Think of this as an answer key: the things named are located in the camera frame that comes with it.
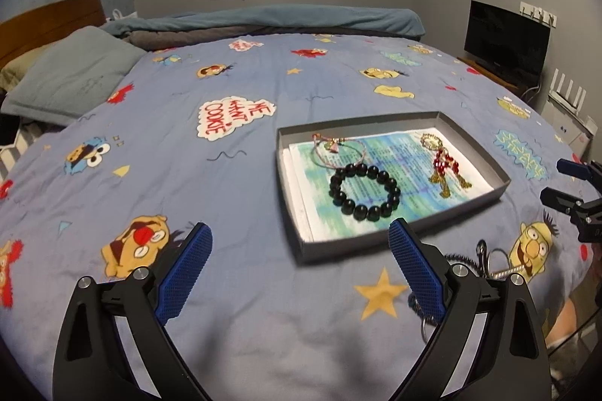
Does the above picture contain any pearl hair clip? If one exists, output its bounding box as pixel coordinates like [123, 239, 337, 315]
[489, 265, 524, 280]

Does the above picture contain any black hair tie silver charm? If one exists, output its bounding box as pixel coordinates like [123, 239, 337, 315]
[476, 240, 489, 277]

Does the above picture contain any white wifi router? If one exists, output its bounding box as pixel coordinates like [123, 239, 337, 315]
[548, 69, 587, 116]

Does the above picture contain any red bead gold tassel charm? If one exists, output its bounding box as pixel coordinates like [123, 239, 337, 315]
[429, 147, 473, 199]

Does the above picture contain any printed blue-green paper sheet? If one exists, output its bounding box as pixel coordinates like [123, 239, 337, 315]
[281, 127, 493, 243]

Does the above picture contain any grey cardboard tray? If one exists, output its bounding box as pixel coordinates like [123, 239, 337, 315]
[277, 111, 511, 262]

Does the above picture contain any gold round hair clip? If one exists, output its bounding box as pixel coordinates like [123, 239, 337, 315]
[420, 133, 443, 152]

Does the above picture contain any black monitor screen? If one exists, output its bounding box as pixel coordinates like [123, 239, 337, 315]
[464, 0, 551, 84]

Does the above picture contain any blue cartoon bed sheet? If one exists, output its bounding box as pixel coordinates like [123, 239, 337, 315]
[1, 34, 596, 400]

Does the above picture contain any striped cartoon pillow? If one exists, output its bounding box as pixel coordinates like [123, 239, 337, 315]
[1, 122, 44, 183]

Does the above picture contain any teal folded blanket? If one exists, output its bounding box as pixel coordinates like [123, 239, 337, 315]
[101, 4, 426, 38]

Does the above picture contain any grey-blue pillow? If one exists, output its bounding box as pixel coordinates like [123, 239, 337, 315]
[1, 26, 146, 127]

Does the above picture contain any grey folded blanket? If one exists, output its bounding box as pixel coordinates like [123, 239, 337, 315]
[122, 25, 421, 51]

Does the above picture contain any olive pillow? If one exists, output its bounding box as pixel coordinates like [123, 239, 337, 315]
[0, 43, 53, 92]

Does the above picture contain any wooden headboard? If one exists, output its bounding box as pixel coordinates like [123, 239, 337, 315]
[0, 0, 105, 69]

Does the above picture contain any black large bead bracelet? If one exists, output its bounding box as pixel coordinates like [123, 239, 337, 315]
[327, 161, 402, 223]

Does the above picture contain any pink string bracelet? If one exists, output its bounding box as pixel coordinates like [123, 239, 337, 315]
[310, 133, 368, 170]

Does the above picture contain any wall hook rack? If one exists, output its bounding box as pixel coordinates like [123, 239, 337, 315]
[519, 1, 557, 29]

